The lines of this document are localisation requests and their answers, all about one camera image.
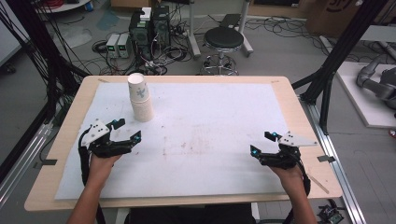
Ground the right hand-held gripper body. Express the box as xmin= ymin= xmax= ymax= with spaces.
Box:
xmin=258 ymin=130 xmax=318 ymax=171

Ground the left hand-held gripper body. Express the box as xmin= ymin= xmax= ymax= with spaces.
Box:
xmin=81 ymin=119 xmax=138 ymax=159

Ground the printed white paper cup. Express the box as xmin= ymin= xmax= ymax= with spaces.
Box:
xmin=126 ymin=72 xmax=150 ymax=104

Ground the person's right hand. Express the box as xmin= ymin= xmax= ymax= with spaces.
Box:
xmin=269 ymin=163 xmax=304 ymax=200

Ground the person's left hand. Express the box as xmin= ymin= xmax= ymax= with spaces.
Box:
xmin=85 ymin=152 xmax=124 ymax=189

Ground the black tape strip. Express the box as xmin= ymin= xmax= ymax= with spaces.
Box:
xmin=33 ymin=158 xmax=59 ymax=170
xmin=317 ymin=154 xmax=337 ymax=163

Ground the thin wooden stick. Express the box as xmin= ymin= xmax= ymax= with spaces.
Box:
xmin=306 ymin=172 xmax=331 ymax=195

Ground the white table mat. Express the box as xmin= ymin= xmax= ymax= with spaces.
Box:
xmin=54 ymin=82 xmax=309 ymax=201

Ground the white table leg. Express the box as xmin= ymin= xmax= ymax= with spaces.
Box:
xmin=250 ymin=202 xmax=262 ymax=222

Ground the green circuit board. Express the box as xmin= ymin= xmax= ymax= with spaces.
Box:
xmin=317 ymin=203 xmax=346 ymax=224

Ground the grey power supply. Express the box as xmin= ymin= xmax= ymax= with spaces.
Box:
xmin=117 ymin=33 xmax=134 ymax=60
xmin=106 ymin=33 xmax=121 ymax=59

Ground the person's dark clothing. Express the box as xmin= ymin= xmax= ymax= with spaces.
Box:
xmin=124 ymin=203 xmax=258 ymax=224

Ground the black computer tower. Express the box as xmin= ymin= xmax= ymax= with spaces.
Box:
xmin=128 ymin=10 xmax=154 ymax=62
xmin=151 ymin=5 xmax=172 ymax=49

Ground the white platform board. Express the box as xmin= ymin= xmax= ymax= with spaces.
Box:
xmin=335 ymin=61 xmax=396 ymax=130

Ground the white stand leg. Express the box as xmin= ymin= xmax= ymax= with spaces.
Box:
xmin=237 ymin=0 xmax=255 ymax=58
xmin=186 ymin=0 xmax=202 ymax=60

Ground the black round stool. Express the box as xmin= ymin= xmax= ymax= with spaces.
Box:
xmin=199 ymin=26 xmax=246 ymax=77

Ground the small white box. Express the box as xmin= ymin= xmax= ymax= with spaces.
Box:
xmin=139 ymin=7 xmax=153 ymax=22

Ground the black flat pedal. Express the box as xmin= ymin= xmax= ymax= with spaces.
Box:
xmin=219 ymin=13 xmax=243 ymax=29

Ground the white round table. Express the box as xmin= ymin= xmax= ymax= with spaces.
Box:
xmin=35 ymin=0 xmax=92 ymax=14

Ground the brown cardboard box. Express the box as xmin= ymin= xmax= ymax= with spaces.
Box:
xmin=304 ymin=0 xmax=396 ymax=39

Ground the white panel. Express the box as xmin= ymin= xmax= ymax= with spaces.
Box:
xmin=0 ymin=0 xmax=31 ymax=68

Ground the grey table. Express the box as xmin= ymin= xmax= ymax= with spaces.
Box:
xmin=361 ymin=24 xmax=396 ymax=43

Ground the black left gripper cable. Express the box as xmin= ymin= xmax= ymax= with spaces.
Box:
xmin=78 ymin=129 xmax=106 ymax=224

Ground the aluminium rail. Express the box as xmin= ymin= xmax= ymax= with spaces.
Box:
xmin=300 ymin=96 xmax=368 ymax=224
xmin=0 ymin=122 xmax=59 ymax=209

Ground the tangle of floor cables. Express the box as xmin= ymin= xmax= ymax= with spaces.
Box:
xmin=92 ymin=6 xmax=207 ymax=77

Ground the black metal frame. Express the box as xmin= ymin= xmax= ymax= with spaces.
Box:
xmin=292 ymin=0 xmax=389 ymax=135
xmin=4 ymin=0 xmax=92 ymax=125

